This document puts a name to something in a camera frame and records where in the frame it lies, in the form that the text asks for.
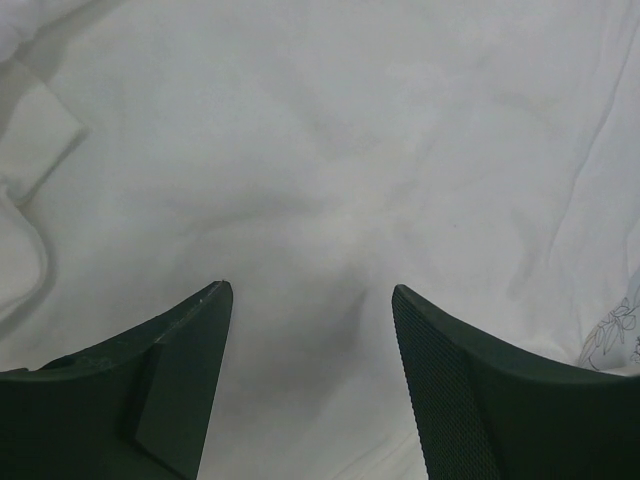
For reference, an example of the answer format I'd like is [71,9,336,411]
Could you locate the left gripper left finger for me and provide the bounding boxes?
[1,281,233,479]

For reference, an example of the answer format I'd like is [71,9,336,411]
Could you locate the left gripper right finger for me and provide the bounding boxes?
[392,285,639,480]

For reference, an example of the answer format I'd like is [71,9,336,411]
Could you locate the white t shirt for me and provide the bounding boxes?
[1,1,639,479]

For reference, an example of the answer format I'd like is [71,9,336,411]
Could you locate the floral patterned table mat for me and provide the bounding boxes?
[577,271,639,376]

